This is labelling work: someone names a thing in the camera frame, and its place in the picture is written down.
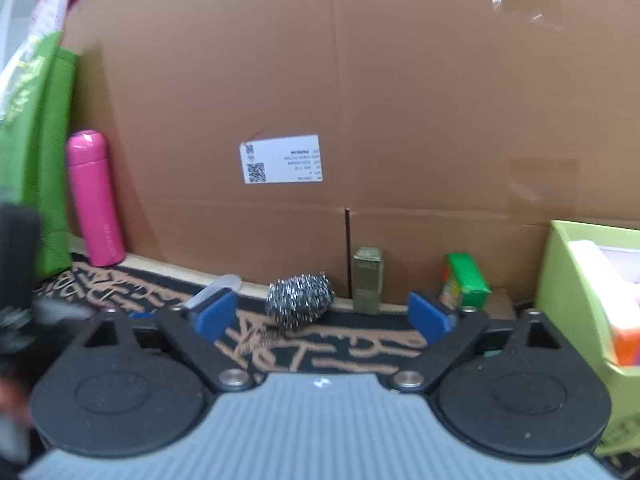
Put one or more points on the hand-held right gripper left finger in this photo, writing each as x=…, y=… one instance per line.
x=216, y=316

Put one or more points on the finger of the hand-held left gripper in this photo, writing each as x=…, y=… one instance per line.
x=142, y=316

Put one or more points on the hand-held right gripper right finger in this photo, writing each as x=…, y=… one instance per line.
x=427, y=317

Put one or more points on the green plastic bin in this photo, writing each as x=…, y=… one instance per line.
x=570, y=300

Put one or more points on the pink white box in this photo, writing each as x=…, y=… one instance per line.
x=615, y=280

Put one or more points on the orange white box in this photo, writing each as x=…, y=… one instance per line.
x=627, y=345

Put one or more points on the small green box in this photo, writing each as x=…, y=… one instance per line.
x=465, y=277

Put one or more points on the olive gold tin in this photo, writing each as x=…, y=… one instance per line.
x=368, y=280

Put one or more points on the steel wool scrubber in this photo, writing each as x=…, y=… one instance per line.
x=300, y=300

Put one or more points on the black tan patterned mat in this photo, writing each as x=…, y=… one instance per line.
x=300, y=345

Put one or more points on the pink bottle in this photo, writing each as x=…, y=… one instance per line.
x=95, y=200

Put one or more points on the green shopping bag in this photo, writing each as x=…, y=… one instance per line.
x=45, y=135

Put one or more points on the large cardboard box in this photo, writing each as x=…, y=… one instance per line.
x=400, y=85

